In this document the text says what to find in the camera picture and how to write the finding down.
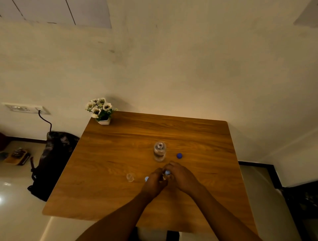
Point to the person's left hand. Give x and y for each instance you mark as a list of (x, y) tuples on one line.
[(153, 183)]

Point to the person's right hand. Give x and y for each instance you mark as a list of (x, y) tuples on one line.
[(182, 177)]

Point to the person's right fingers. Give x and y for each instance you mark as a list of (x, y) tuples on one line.
[(170, 168)]

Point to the person's left fingers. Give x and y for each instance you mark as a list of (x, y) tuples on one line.
[(162, 175)]

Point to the small clear vial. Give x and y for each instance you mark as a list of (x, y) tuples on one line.
[(166, 174)]

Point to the person's left forearm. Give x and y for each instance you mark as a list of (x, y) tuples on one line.
[(116, 219)]

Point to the person's right forearm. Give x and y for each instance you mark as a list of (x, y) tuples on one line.
[(221, 217)]

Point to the blue bottle cap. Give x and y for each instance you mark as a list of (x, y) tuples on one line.
[(179, 155)]

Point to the clear plastic water bottle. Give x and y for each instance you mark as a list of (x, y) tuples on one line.
[(159, 151)]

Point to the wooden table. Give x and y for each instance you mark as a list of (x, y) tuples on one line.
[(139, 154)]

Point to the white flowers in white pot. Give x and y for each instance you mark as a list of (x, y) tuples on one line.
[(100, 110)]

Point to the black backpack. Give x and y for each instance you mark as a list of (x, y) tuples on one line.
[(51, 163)]

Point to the wooden tray with items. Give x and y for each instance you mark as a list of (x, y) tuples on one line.
[(18, 156)]

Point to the white wall socket panel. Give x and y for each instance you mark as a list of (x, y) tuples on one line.
[(26, 108)]

